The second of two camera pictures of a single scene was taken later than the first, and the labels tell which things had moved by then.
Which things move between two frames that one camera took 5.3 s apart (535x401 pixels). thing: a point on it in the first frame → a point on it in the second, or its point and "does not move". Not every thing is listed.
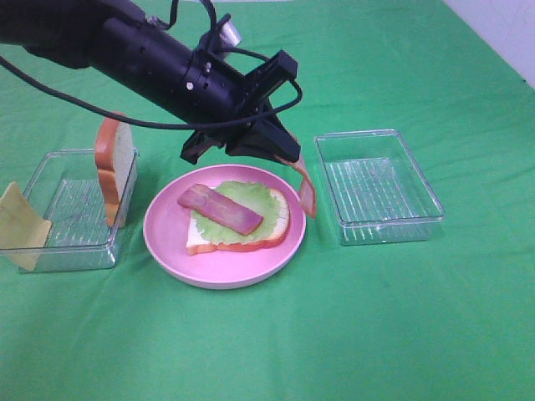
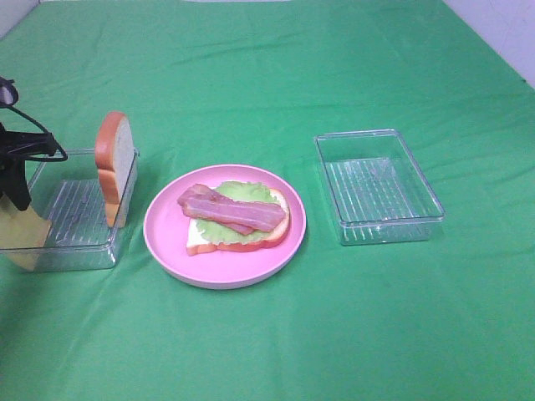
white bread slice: [197, 245] does not move
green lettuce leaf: [255, 198] does not move
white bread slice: [114, 144] does not move
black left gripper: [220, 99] → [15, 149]
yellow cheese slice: [23, 231] does not move
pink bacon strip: [308, 194] → [247, 215]
